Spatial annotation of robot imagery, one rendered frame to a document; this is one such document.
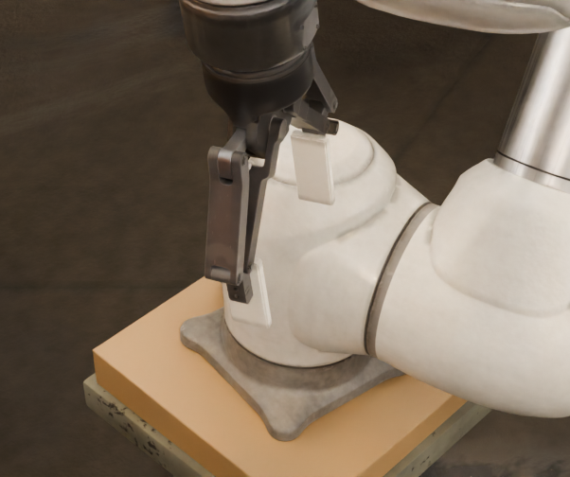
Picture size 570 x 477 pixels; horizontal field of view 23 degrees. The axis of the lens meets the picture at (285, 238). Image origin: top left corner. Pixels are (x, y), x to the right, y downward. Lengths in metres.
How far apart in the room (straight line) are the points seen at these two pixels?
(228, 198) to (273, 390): 0.45
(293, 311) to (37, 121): 1.20
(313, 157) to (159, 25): 1.55
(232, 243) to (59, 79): 1.57
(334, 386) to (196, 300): 0.20
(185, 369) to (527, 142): 0.43
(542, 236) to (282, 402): 0.33
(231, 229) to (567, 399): 0.40
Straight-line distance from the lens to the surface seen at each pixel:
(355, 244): 1.22
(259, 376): 1.35
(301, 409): 1.35
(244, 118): 0.93
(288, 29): 0.88
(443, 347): 1.21
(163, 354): 1.42
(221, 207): 0.94
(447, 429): 1.42
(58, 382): 1.94
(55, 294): 2.07
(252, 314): 1.02
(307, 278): 1.23
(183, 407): 1.37
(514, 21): 0.77
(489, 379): 1.21
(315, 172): 1.09
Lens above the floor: 1.43
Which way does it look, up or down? 42 degrees down
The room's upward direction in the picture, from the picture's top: straight up
